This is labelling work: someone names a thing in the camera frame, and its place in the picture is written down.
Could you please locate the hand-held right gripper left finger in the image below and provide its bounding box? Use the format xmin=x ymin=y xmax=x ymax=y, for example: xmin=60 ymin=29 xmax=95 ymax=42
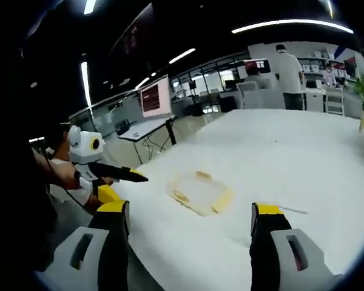
xmin=36 ymin=199 xmax=131 ymax=291

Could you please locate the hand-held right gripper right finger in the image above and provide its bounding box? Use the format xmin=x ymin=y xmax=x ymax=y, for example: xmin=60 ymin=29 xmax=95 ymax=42
xmin=249 ymin=202 xmax=344 ymax=291

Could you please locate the clear yellow plastic bag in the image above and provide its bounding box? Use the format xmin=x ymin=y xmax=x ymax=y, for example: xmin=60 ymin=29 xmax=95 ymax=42
xmin=166 ymin=170 xmax=235 ymax=217

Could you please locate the thin white strip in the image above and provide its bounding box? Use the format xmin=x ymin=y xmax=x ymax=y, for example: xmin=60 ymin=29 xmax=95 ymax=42
xmin=278 ymin=206 xmax=309 ymax=215

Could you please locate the white folding table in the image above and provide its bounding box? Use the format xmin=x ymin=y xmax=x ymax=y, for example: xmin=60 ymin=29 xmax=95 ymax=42
xmin=117 ymin=116 xmax=177 ymax=165

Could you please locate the pink display board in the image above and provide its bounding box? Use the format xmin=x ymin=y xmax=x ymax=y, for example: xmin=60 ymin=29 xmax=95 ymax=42
xmin=140 ymin=79 xmax=171 ymax=118

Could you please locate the white cabinet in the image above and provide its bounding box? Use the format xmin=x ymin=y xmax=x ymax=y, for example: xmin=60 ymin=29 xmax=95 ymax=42
xmin=236 ymin=79 xmax=285 ymax=110

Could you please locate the monitor with red picture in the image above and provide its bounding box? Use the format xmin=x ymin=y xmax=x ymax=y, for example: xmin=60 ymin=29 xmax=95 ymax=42
xmin=244 ymin=58 xmax=270 ymax=74

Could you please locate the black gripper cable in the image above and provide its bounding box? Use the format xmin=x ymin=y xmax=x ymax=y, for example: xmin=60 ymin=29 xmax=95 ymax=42
xmin=47 ymin=156 xmax=93 ymax=215

